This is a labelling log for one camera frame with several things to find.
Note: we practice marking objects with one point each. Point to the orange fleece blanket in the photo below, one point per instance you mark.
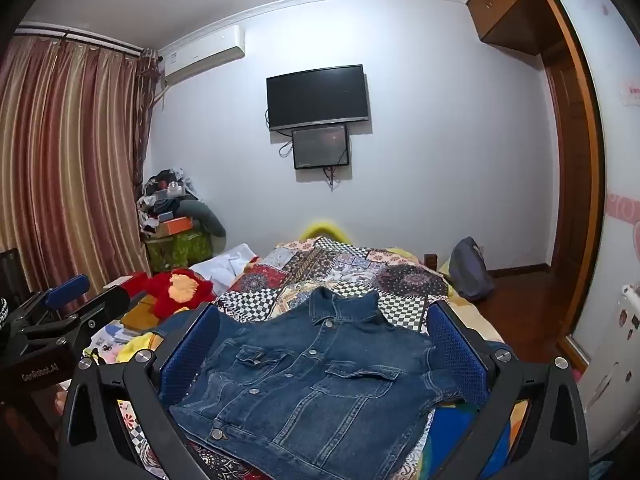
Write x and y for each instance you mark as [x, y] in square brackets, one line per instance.
[145, 316]

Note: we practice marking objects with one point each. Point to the green patterned box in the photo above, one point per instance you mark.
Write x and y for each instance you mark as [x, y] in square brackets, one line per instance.
[180, 252]

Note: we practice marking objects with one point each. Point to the striped brown curtain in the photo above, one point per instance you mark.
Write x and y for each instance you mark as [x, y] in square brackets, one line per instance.
[65, 160]

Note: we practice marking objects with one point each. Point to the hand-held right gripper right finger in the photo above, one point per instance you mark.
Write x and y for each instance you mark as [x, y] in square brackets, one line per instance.
[457, 355]

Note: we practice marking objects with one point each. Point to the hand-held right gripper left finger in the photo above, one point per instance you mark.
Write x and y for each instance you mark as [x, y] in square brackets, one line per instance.
[192, 355]

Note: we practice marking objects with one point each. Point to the dark panel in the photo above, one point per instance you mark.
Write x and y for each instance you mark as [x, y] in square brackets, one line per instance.
[12, 275]

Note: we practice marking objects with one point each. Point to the blue denim jeans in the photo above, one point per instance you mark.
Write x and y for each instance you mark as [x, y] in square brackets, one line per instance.
[310, 385]

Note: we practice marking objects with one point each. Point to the grey plush pillow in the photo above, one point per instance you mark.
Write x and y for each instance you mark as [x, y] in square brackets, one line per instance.
[207, 217]

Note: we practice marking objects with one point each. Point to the pile of household clutter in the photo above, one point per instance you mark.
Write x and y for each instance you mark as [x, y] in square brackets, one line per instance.
[162, 195]

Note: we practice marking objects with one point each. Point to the patchwork printed blanket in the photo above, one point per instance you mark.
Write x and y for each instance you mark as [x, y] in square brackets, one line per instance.
[350, 270]

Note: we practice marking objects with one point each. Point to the yellow plush cushion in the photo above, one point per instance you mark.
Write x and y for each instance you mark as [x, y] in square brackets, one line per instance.
[322, 229]

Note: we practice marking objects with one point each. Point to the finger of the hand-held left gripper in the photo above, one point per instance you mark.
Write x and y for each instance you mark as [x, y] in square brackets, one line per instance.
[67, 291]
[107, 305]

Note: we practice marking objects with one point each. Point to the wooden overhead cabinet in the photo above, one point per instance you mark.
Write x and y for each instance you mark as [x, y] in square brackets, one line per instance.
[505, 5]

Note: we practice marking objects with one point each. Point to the black wall television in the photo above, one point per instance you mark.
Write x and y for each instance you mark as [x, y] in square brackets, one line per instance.
[317, 95]

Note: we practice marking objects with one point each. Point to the red plush toy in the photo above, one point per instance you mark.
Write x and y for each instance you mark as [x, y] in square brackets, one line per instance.
[150, 286]

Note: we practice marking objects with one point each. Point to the small black wall monitor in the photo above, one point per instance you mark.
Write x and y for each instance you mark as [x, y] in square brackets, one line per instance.
[320, 146]

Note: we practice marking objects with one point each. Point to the grey blue backpack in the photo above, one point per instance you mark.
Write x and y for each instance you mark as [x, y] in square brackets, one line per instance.
[470, 270]

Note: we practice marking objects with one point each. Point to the cartoon print bed sheet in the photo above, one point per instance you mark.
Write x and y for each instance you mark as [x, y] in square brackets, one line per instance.
[105, 342]

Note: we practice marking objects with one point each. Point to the white wardrobe door pink decor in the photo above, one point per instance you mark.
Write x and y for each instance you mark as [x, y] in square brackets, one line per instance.
[620, 160]

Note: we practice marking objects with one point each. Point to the yellow fleece cloth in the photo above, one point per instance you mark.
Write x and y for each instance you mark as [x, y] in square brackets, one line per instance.
[135, 350]

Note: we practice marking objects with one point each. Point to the orange box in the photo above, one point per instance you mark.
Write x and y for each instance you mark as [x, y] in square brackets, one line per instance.
[175, 226]

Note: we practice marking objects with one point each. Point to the curtain rail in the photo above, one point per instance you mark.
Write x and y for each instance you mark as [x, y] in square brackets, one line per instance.
[85, 39]

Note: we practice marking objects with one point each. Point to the white air conditioner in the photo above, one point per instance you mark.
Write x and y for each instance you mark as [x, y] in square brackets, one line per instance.
[205, 55]

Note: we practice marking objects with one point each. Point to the wooden door frame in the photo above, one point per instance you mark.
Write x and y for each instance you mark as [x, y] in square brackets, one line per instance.
[580, 185]

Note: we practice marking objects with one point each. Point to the white cloth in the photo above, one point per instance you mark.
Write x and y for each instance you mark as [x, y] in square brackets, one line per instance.
[225, 265]

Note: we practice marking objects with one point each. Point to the white cabinet with stickers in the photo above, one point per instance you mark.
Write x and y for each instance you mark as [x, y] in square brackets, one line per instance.
[617, 360]

